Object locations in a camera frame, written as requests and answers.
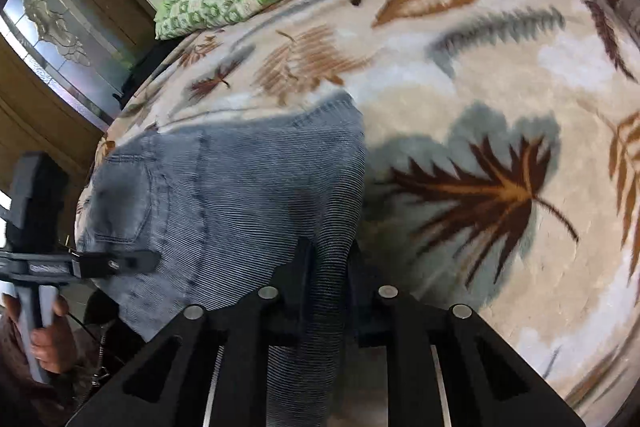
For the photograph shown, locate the etched glass wooden door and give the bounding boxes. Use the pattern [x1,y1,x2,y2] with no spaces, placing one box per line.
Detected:
[1,0,154,186]

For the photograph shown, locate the leaf pattern fleece blanket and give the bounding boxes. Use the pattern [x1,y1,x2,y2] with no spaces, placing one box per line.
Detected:
[92,0,639,426]

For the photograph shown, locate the blue denim jeans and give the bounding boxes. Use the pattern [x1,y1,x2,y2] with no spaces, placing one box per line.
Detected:
[76,92,366,426]

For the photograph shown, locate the person left hand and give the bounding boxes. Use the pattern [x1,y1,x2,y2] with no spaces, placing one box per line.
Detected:
[1,294,78,378]

